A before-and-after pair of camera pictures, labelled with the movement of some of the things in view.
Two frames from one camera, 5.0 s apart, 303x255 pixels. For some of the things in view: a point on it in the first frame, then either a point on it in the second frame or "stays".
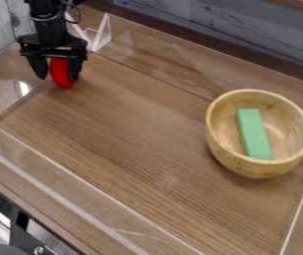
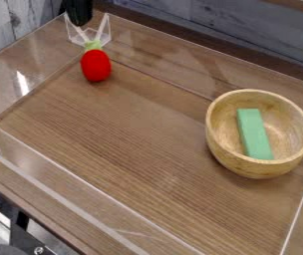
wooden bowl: [257, 132] stays
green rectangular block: [251, 126] stays
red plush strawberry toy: [59, 71] -> [96, 62]
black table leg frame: [21, 238] stays
